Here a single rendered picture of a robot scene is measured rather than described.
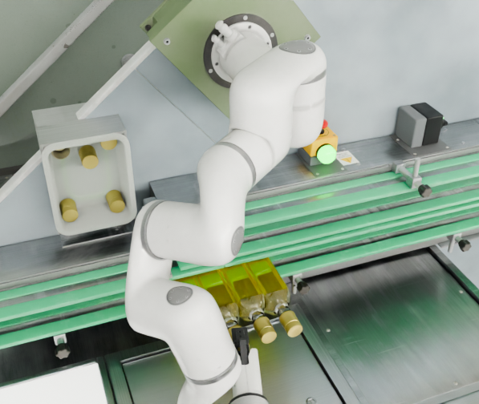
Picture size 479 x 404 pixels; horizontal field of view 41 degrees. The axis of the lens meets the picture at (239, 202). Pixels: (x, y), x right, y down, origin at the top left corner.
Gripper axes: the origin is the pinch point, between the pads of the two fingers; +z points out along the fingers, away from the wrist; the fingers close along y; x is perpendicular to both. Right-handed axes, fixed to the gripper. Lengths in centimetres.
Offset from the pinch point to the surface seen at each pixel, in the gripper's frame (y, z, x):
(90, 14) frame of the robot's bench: 37, 90, 33
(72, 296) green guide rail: 4.6, 11.9, 33.6
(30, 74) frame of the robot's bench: 22, 85, 51
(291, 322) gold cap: 1.6, 3.0, -10.8
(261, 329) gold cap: 1.7, 1.8, -4.6
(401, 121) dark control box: 20, 51, -46
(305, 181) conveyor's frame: 15.3, 33.5, -18.4
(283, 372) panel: -12.5, 2.1, -9.6
